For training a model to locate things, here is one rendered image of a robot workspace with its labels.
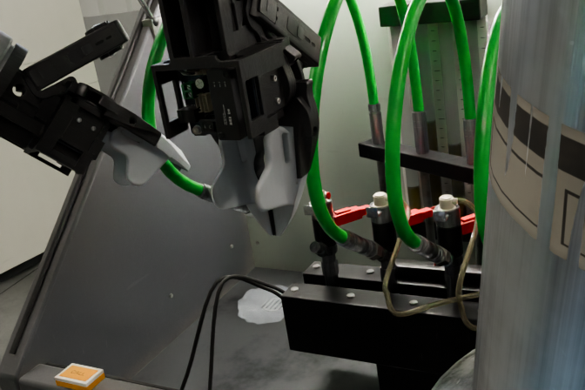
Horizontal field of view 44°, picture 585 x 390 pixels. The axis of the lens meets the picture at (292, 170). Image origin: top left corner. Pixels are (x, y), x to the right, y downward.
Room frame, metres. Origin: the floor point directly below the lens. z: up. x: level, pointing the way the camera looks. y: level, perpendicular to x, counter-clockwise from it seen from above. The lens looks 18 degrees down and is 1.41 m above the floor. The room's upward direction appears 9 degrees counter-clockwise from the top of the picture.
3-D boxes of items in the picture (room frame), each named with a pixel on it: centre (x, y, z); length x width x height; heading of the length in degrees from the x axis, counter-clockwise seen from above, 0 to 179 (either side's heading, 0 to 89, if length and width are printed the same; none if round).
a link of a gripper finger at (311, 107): (0.52, 0.00, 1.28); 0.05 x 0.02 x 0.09; 60
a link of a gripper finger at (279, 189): (0.51, 0.02, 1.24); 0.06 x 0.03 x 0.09; 150
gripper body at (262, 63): (0.51, 0.03, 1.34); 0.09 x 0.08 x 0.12; 150
